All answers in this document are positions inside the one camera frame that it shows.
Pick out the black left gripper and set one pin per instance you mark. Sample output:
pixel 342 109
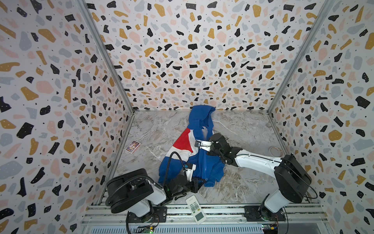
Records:
pixel 195 187

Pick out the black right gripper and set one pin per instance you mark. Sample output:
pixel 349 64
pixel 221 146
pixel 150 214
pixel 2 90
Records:
pixel 212 143

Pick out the blue red white jacket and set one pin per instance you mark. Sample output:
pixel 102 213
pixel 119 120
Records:
pixel 209 168

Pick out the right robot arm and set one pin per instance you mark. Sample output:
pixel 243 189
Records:
pixel 293 181

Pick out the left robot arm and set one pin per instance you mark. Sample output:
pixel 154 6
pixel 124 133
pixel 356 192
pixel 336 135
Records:
pixel 144 199

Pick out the white remote control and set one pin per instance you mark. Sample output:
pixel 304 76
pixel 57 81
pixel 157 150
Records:
pixel 196 210

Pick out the clear tape roll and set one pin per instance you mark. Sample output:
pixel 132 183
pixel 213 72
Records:
pixel 276 152

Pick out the small playing card box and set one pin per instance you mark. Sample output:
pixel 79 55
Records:
pixel 133 146

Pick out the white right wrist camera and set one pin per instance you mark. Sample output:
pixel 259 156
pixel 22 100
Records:
pixel 204 145

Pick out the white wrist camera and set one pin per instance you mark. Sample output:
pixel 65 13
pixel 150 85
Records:
pixel 189 169
pixel 204 145

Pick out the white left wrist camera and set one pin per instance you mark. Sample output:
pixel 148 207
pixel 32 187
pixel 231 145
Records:
pixel 189 169

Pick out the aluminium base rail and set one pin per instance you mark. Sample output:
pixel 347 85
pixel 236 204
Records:
pixel 305 218

